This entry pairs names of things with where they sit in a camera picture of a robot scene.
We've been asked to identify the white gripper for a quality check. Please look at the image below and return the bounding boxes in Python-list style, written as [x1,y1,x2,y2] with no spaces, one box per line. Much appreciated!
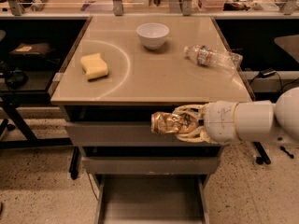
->
[173,101,238,143]

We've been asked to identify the black headphones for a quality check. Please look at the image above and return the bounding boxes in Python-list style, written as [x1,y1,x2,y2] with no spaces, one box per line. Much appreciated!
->
[4,70,28,89]

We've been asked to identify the black power adapter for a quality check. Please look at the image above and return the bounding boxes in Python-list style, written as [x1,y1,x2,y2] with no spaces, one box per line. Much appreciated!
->
[258,68,276,78]

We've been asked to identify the grey drawer cabinet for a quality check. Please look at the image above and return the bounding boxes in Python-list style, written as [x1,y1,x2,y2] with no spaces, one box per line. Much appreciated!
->
[50,14,254,224]

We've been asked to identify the clear plastic water bottle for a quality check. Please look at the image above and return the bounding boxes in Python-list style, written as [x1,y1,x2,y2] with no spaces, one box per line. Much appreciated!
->
[183,45,243,73]

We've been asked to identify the white ceramic bowl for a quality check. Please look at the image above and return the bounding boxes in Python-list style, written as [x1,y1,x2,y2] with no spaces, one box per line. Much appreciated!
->
[136,22,169,49]

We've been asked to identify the open bottom grey drawer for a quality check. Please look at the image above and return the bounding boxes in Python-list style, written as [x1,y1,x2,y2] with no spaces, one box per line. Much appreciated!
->
[94,175,210,224]

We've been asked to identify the crushed orange can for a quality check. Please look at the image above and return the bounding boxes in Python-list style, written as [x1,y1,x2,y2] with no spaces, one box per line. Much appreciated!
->
[151,112,199,134]

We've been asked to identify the top grey drawer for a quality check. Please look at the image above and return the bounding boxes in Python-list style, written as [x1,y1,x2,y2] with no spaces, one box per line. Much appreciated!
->
[65,121,232,147]

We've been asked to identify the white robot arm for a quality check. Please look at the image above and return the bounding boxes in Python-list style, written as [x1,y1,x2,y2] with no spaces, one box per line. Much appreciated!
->
[174,87,299,144]

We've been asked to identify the middle grey drawer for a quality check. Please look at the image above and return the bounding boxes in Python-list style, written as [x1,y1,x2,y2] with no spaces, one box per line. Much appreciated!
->
[81,157,220,175]

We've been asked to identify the yellow sponge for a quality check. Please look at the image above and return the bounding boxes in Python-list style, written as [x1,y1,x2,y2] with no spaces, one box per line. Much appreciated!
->
[80,53,108,80]

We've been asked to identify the black bag on shelf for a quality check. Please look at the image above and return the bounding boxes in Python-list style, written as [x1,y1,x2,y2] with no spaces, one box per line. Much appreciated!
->
[9,43,55,59]

